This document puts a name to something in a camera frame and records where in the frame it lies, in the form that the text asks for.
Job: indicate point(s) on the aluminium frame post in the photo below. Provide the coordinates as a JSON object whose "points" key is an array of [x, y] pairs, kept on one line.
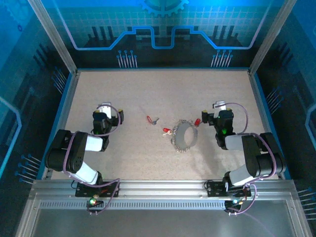
{"points": [[271, 37], [53, 37]]}

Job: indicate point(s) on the key with oval red tag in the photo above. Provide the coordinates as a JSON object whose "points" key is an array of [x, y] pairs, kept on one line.
{"points": [[197, 122], [166, 130]]}

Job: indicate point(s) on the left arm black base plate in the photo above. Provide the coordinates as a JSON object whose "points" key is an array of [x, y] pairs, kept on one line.
{"points": [[84, 191]]}

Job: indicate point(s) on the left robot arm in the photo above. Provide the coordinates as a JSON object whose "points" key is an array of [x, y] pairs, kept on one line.
{"points": [[74, 158]]}

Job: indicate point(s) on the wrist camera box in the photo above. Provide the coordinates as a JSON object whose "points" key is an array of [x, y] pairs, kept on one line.
{"points": [[105, 108], [219, 105]]}

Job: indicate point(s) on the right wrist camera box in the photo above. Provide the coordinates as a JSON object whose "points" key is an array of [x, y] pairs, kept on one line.
{"points": [[219, 105]]}

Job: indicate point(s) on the grey metal panel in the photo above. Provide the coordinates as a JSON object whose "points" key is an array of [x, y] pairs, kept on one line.
{"points": [[160, 222]]}

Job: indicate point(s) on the aluminium mounting rail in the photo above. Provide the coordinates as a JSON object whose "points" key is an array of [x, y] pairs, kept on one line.
{"points": [[163, 188]]}

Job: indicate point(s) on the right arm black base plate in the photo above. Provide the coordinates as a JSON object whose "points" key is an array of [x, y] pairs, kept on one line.
{"points": [[214, 190]]}

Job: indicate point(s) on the key with rectangular red tag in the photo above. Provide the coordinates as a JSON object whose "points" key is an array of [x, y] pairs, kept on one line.
{"points": [[149, 119]]}

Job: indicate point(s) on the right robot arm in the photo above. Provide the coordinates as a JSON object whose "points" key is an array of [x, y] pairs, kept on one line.
{"points": [[259, 158]]}

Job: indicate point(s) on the aluminium side rail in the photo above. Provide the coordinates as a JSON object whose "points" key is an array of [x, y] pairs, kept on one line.
{"points": [[258, 98], [69, 98]]}

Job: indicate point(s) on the grey keyring with metal clips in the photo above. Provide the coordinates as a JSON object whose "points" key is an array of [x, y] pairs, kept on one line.
{"points": [[182, 138]]}

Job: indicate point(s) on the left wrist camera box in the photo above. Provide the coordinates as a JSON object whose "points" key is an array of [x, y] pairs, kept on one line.
{"points": [[105, 108]]}

